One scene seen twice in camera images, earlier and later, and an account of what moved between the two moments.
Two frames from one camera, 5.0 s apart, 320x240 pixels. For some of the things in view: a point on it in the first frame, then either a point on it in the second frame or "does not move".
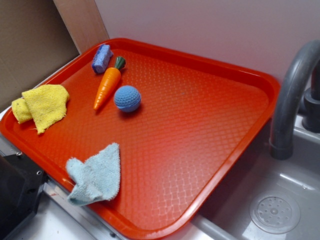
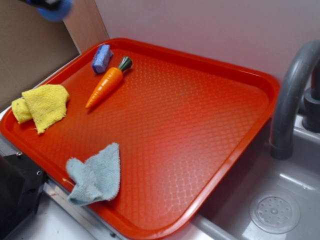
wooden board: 84,22 does not move
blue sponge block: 101,58 does not move
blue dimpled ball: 127,98 to 60,13
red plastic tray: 196,122 does not move
